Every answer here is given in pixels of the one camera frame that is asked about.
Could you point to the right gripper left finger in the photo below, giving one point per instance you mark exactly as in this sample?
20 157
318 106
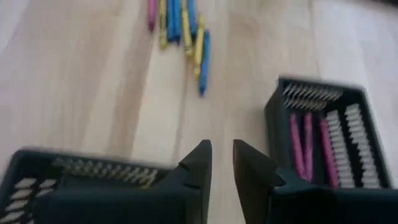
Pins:
199 168

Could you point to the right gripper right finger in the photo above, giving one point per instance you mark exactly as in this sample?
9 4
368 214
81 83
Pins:
252 174

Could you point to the pink crayon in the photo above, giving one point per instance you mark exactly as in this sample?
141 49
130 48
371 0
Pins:
152 14
296 146
328 152
308 140

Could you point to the black slotted plastic basket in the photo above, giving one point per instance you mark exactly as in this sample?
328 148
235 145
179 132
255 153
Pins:
18 158
273 124

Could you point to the blue crayon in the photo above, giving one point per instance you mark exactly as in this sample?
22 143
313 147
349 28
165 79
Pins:
204 68
170 21
177 21
191 15

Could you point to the yellow crayon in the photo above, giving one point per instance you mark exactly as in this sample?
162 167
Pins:
199 46
162 28
186 34

